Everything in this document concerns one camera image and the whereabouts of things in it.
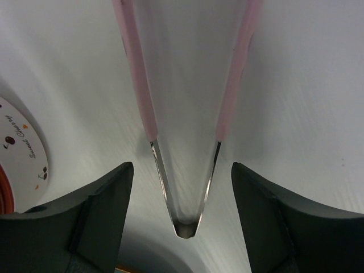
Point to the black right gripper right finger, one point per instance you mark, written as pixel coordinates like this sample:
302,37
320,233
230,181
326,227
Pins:
286,232

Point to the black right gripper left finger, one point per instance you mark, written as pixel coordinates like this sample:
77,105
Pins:
79,232

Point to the blue floral ceramic plate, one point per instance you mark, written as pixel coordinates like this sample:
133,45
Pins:
124,270

